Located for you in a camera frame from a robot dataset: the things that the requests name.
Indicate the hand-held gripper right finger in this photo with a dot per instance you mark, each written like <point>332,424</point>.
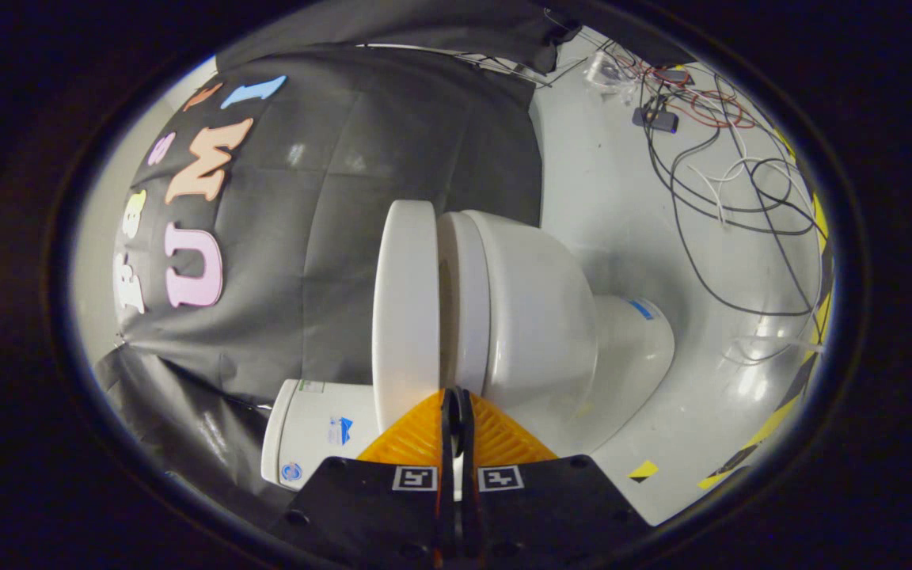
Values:
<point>551,507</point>

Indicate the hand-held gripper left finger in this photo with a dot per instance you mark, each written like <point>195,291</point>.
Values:
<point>369,507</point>

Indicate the white toilet lid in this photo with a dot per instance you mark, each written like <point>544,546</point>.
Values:
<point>404,317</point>

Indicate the white toilet tank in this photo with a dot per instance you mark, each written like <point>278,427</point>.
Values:
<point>309,435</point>

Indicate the white toilet bowl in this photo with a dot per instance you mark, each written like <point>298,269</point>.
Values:
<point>551,317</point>

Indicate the small yellow black floor tape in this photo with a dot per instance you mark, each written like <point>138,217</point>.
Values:
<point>643,471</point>

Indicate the black backdrop cloth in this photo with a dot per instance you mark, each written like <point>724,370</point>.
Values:
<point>361,198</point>

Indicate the yellow black striped floor tape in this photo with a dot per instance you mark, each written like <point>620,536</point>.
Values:
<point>820,229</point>

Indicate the small black device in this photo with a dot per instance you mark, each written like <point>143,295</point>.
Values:
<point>655,119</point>

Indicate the clear plastic bag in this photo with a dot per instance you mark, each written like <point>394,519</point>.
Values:
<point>610,75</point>

